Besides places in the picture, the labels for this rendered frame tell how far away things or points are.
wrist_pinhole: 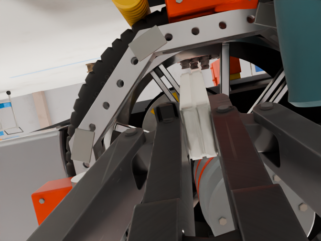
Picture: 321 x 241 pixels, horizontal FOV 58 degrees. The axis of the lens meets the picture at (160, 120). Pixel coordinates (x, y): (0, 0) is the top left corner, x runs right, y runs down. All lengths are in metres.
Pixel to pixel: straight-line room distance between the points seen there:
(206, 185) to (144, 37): 0.25
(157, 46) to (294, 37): 0.21
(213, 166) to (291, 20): 0.21
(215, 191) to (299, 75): 0.18
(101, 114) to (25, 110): 9.87
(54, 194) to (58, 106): 9.28
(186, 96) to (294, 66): 0.27
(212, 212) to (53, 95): 9.55
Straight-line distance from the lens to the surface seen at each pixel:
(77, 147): 0.52
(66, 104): 9.69
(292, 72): 0.41
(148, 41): 0.49
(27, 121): 10.35
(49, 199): 0.56
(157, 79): 0.59
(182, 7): 0.49
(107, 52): 0.59
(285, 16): 0.41
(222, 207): 0.37
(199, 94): 0.16
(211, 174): 0.40
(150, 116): 0.99
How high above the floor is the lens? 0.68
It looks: 6 degrees up
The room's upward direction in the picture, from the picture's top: 168 degrees clockwise
